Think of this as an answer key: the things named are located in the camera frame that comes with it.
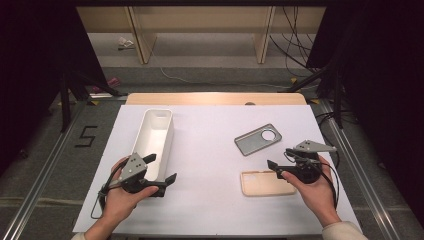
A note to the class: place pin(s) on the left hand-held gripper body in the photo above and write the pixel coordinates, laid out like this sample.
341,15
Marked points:
133,168

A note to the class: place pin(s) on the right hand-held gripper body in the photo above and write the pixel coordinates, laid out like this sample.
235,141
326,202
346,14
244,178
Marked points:
305,168

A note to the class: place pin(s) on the white plastic storage box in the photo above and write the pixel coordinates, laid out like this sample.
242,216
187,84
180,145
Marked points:
155,136

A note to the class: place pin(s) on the beige phone case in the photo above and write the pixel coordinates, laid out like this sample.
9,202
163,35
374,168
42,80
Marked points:
263,185

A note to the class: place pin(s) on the grey phone case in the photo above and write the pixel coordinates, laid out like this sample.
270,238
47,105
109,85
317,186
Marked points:
251,141

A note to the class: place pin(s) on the person's right hand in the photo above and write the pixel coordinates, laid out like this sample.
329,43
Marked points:
318,196

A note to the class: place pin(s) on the person's left hand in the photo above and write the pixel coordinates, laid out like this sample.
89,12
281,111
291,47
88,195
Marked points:
120,203

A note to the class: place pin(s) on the white table mat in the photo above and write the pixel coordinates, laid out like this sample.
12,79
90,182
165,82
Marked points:
206,150

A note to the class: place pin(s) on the black metal stand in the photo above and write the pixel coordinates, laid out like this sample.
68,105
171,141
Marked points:
65,100
337,96

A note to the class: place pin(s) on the wooden table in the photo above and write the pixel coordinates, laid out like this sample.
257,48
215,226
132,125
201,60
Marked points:
206,99

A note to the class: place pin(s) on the pink object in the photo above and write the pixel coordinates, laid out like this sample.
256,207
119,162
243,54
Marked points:
111,83

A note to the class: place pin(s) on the dark curtain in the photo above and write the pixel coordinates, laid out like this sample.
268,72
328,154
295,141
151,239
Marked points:
383,83
30,66

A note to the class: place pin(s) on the crumpled white paper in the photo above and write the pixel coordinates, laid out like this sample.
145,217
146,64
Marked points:
125,42

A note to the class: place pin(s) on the wooden shelf unit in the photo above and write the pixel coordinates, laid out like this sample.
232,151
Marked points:
200,18

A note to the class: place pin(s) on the aluminium floor rail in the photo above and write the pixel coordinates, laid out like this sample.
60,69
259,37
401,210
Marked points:
40,180
360,173

